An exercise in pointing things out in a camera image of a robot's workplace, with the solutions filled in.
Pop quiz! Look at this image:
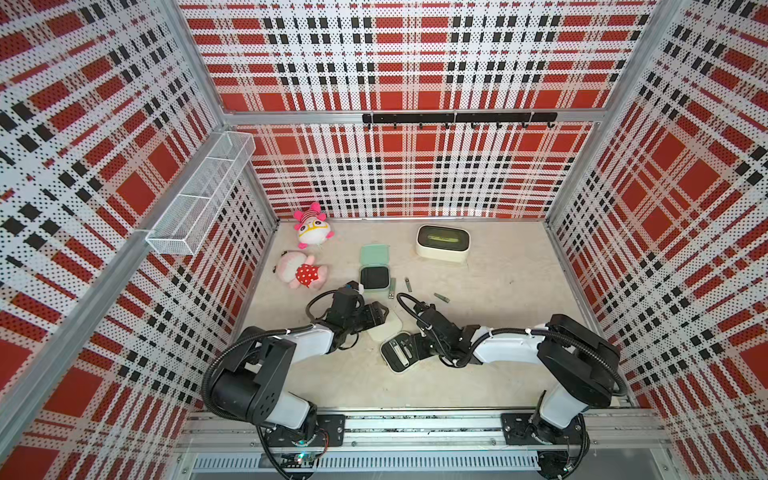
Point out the cream tissue box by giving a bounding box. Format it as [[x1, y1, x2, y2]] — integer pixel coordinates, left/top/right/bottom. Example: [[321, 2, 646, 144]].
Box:
[[415, 225, 471, 263]]

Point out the black wall hook rail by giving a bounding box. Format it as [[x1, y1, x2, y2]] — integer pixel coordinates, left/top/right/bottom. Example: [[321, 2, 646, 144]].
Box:
[[362, 112, 558, 126]]

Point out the green nail clipper case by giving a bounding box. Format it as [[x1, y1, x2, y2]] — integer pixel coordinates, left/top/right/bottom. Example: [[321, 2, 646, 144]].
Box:
[[359, 244, 391, 291]]

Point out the cream case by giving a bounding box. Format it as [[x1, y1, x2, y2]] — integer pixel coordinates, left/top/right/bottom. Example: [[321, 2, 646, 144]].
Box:
[[367, 312, 430, 374]]

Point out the small cream nail clipper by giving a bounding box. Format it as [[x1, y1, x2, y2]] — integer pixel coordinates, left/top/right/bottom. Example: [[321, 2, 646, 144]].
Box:
[[403, 336, 415, 357]]

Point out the white wire mesh basket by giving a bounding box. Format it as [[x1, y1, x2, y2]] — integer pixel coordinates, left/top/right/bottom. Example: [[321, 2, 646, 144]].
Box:
[[146, 131, 254, 256]]

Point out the pink doll red dress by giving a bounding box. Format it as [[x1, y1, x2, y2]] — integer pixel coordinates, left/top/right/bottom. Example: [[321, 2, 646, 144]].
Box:
[[273, 251, 329, 290]]

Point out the aluminium front rail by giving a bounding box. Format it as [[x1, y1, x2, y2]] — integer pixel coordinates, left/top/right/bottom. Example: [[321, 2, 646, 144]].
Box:
[[173, 409, 673, 475]]

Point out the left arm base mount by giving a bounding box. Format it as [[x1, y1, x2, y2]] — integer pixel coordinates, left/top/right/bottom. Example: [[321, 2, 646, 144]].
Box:
[[265, 414, 346, 447]]

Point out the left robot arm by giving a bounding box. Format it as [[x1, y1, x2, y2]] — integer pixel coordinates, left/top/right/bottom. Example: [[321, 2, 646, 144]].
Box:
[[201, 281, 389, 439]]

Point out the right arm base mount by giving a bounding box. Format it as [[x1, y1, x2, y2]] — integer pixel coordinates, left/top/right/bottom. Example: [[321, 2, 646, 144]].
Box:
[[501, 412, 586, 448]]

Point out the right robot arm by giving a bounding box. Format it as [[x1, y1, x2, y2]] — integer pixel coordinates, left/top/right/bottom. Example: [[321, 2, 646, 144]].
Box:
[[397, 294, 627, 430]]

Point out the pink owl plush toy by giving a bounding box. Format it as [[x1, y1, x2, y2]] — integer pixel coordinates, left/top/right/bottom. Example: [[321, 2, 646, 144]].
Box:
[[293, 202, 335, 250]]

